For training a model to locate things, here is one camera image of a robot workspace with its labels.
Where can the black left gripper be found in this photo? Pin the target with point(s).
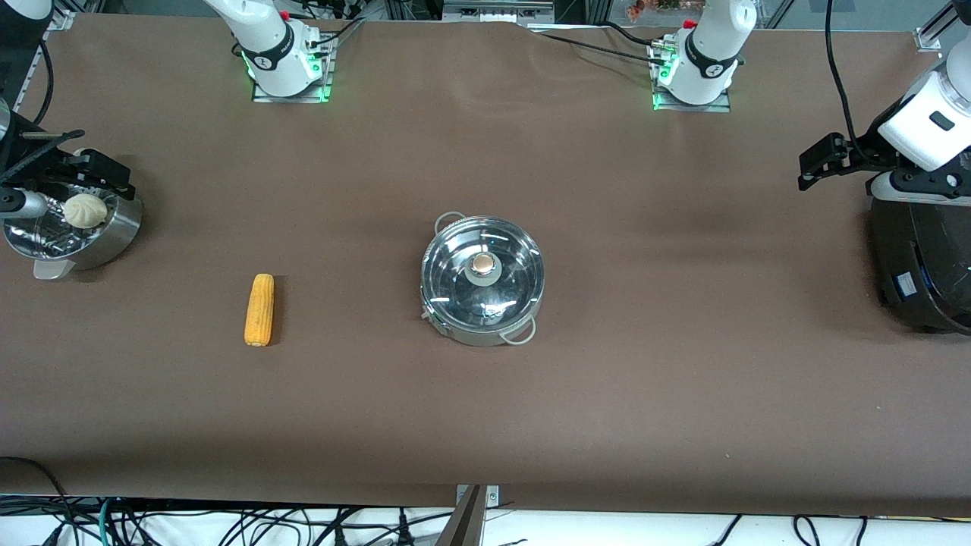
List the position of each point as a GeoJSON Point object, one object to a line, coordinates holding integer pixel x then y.
{"type": "Point", "coordinates": [859, 156]}

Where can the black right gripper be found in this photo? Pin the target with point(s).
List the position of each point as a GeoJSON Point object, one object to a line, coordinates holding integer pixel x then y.
{"type": "Point", "coordinates": [44, 168]}

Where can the yellow corn cob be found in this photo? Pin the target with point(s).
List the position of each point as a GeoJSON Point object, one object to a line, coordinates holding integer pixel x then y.
{"type": "Point", "coordinates": [259, 311]}

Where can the glass pot lid gold knob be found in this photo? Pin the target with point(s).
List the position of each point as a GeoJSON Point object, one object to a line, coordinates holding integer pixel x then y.
{"type": "Point", "coordinates": [455, 288]}

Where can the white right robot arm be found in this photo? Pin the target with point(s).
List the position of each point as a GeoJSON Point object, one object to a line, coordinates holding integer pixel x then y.
{"type": "Point", "coordinates": [281, 61]}

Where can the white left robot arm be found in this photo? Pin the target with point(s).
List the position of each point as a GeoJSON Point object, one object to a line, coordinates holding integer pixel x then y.
{"type": "Point", "coordinates": [709, 61]}

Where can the silver steamer pot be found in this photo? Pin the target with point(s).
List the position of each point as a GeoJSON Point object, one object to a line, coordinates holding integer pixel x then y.
{"type": "Point", "coordinates": [114, 227]}

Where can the white steamed bun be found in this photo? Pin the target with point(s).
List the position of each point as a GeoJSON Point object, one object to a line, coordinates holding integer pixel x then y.
{"type": "Point", "coordinates": [85, 212]}

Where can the black round cooker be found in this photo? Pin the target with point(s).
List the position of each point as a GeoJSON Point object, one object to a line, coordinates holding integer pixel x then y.
{"type": "Point", "coordinates": [933, 265]}

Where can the colourful background item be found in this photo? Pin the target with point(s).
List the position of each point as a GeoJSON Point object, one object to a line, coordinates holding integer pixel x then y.
{"type": "Point", "coordinates": [652, 7]}

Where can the brown table cover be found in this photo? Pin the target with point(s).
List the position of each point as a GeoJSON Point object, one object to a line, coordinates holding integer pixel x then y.
{"type": "Point", "coordinates": [607, 417]}

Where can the grey metal box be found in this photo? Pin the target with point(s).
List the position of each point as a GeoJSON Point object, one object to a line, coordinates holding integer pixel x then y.
{"type": "Point", "coordinates": [497, 9]}

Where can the dark grey metal pole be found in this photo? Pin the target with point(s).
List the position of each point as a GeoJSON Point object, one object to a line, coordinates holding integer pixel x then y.
{"type": "Point", "coordinates": [463, 527]}

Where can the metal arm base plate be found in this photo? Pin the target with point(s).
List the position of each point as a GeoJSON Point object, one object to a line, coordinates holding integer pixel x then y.
{"type": "Point", "coordinates": [683, 108]}
{"type": "Point", "coordinates": [267, 97]}

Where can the aluminium corner bracket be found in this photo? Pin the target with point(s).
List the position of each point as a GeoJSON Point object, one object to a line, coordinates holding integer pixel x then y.
{"type": "Point", "coordinates": [929, 39]}

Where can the aluminium edge rail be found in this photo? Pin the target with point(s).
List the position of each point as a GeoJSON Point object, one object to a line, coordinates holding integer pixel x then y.
{"type": "Point", "coordinates": [61, 19]}

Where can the silver metal bracket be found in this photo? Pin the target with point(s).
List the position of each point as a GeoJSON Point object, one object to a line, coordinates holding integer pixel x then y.
{"type": "Point", "coordinates": [493, 497]}

